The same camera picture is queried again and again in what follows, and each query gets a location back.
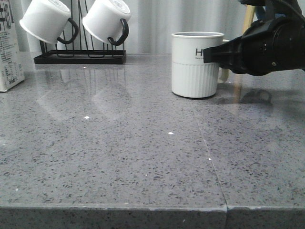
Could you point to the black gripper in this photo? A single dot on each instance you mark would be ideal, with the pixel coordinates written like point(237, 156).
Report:
point(276, 45)

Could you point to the whole milk carton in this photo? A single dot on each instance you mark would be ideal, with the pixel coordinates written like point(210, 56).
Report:
point(11, 72)

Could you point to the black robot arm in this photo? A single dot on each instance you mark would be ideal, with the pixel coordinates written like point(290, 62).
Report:
point(275, 9)

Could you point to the white HOME mug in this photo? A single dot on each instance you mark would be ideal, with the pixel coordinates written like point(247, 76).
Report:
point(191, 77)

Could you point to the wooden mug tree stand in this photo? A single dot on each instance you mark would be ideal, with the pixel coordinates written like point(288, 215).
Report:
point(248, 18)

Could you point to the white mug black handle right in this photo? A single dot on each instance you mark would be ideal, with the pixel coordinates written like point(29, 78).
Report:
point(107, 21)

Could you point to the white mug black handle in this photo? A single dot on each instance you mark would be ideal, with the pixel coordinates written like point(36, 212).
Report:
point(46, 20)
point(107, 21)

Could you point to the black wire mug rack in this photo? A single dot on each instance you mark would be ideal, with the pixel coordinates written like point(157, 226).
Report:
point(85, 49)

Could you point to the white mug black handle left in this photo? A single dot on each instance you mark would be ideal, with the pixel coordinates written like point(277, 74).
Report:
point(46, 20)

